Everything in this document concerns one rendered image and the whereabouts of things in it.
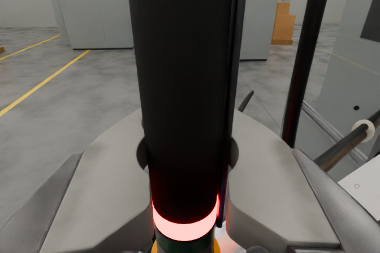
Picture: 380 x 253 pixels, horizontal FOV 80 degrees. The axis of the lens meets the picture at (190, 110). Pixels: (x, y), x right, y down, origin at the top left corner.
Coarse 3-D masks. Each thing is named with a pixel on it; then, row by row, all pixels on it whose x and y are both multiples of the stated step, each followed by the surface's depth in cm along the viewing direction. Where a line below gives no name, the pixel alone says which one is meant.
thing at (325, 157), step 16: (320, 0) 12; (304, 16) 13; (320, 16) 12; (304, 32) 13; (304, 48) 13; (304, 64) 14; (304, 80) 14; (288, 96) 15; (288, 112) 15; (288, 128) 16; (352, 128) 32; (368, 128) 31; (288, 144) 17; (336, 144) 27; (320, 160) 24
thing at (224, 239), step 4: (220, 236) 18; (224, 236) 18; (228, 236) 18; (220, 240) 17; (224, 240) 17; (228, 240) 17; (220, 244) 17; (224, 244) 17; (228, 244) 17; (232, 244) 17; (236, 244) 17; (220, 248) 17; (224, 248) 17; (228, 248) 17; (232, 248) 17; (224, 252) 17; (228, 252) 17
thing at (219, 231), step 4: (224, 224) 19; (216, 228) 18; (220, 228) 18; (224, 228) 18; (216, 232) 18; (220, 232) 18; (224, 232) 18; (216, 236) 18; (236, 248) 17; (240, 248) 17; (232, 252) 17; (236, 252) 17; (240, 252) 17; (244, 252) 17
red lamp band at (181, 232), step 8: (216, 208) 11; (160, 216) 11; (208, 216) 11; (160, 224) 11; (168, 224) 10; (176, 224) 10; (184, 224) 10; (192, 224) 10; (200, 224) 10; (208, 224) 11; (168, 232) 11; (176, 232) 10; (184, 232) 10; (192, 232) 11; (200, 232) 11; (184, 240) 11
